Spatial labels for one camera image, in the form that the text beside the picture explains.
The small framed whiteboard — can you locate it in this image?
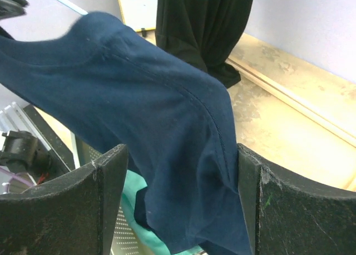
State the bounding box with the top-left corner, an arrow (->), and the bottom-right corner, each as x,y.
118,0 -> 157,32

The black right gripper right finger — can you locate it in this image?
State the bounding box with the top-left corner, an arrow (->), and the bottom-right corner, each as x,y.
238,144 -> 355,255

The white perforated laundry basket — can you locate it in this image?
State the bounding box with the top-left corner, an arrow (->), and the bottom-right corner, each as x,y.
71,133 -> 140,255

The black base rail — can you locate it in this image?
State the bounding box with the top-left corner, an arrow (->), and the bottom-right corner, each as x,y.
0,103 -> 76,189

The teal t shirt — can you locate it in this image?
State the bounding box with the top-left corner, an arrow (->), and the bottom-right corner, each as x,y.
119,170 -> 204,255

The wooden clothes rack frame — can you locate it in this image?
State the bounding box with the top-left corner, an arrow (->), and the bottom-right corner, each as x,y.
225,57 -> 356,192

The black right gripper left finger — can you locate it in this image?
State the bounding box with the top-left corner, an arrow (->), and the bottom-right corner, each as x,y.
1,144 -> 128,255

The navy blue t shirt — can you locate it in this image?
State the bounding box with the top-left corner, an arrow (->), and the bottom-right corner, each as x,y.
1,12 -> 251,254

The black printed t shirt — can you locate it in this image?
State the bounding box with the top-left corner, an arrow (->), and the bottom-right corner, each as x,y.
155,0 -> 253,88

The light blue wire hanger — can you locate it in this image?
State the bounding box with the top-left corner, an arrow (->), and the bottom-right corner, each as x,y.
56,0 -> 88,16

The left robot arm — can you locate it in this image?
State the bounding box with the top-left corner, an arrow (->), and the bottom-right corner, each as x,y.
1,0 -> 28,19

